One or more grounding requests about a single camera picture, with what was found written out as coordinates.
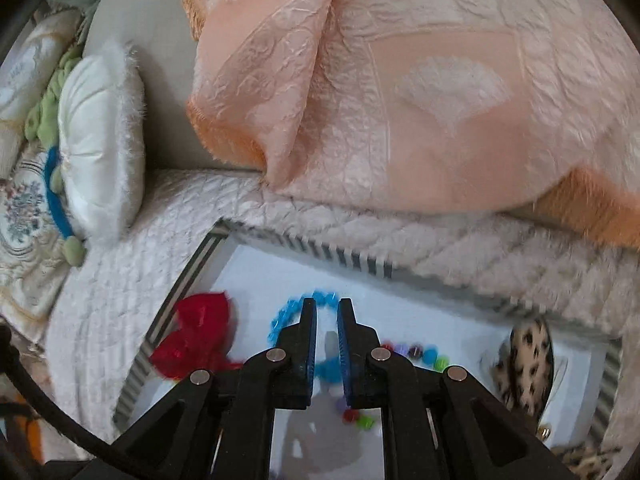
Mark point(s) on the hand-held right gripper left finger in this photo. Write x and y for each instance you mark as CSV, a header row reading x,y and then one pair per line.
x,y
311,355

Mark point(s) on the green plush toy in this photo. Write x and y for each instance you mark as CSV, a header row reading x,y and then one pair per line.
x,y
47,115

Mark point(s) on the red hair bow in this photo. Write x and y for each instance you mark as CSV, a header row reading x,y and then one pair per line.
x,y
195,330

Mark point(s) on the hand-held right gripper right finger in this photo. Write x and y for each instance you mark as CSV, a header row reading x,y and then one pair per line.
x,y
346,360

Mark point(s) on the floral embroidered pillow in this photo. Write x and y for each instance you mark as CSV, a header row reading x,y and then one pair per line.
x,y
25,210

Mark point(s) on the leopard print hair bow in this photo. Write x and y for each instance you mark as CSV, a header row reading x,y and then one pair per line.
x,y
530,360

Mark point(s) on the white round cushion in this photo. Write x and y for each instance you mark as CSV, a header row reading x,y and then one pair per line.
x,y
100,150

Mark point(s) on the peach fringed blanket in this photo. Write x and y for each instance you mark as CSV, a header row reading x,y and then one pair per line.
x,y
400,110

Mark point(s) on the cream quilted bedspread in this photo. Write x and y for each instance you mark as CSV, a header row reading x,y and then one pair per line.
x,y
150,220

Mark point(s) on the grey upholstered cushion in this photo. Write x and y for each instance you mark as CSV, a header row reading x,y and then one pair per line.
x,y
160,60

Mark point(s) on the cream striped pillow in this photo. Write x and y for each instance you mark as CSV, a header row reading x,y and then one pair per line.
x,y
25,70

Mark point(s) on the striped cardboard box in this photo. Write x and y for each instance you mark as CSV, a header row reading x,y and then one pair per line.
x,y
400,320

